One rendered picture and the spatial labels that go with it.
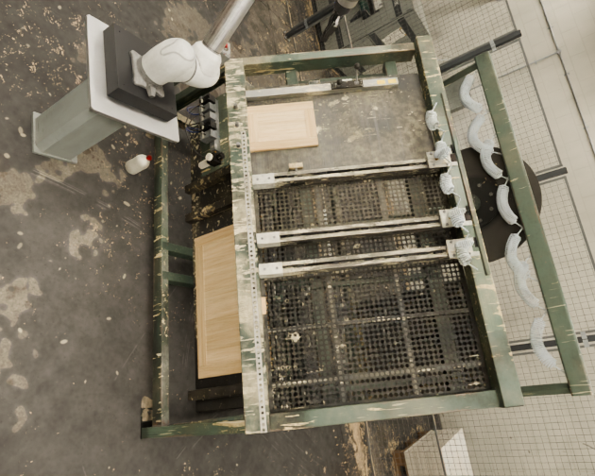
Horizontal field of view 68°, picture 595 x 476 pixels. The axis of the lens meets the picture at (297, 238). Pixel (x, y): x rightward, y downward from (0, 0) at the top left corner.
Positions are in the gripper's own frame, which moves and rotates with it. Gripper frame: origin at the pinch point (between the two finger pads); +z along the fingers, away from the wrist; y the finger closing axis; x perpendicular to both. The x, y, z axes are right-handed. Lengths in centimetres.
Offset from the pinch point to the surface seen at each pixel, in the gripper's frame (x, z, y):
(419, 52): -74, 45, 60
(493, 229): -145, 60, -35
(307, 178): -22, 67, -35
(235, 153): 19, 84, -25
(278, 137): -3, 80, -8
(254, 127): 11, 85, -3
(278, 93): 2, 79, 22
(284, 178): -11, 74, -35
